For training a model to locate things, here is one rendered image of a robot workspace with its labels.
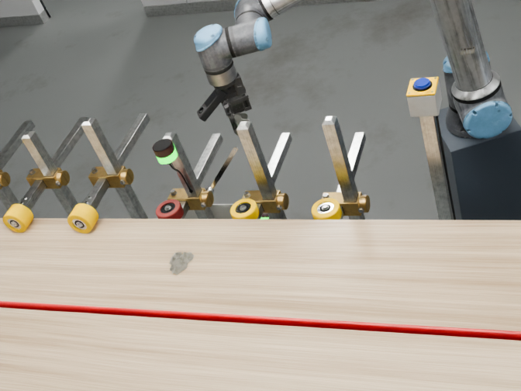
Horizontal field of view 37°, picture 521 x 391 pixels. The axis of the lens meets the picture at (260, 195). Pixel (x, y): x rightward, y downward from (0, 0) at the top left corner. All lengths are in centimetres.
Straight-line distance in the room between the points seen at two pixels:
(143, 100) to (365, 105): 143
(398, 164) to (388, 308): 184
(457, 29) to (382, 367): 104
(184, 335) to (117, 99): 307
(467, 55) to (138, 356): 127
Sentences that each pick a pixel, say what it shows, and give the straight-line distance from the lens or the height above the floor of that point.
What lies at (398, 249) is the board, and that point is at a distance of 197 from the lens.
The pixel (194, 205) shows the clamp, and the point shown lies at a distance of 241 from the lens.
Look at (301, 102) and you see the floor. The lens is 420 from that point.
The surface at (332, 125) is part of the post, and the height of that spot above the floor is 112.
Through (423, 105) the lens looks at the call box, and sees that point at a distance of 193.
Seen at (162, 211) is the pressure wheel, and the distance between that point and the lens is 234.
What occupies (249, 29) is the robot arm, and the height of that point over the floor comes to 128.
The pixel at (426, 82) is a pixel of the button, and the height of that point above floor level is 123.
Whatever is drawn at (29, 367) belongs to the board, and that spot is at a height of 90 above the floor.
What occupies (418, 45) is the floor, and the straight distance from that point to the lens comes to 442.
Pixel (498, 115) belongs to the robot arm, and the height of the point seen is 80.
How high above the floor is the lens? 231
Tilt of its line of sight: 39 degrees down
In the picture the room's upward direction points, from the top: 21 degrees counter-clockwise
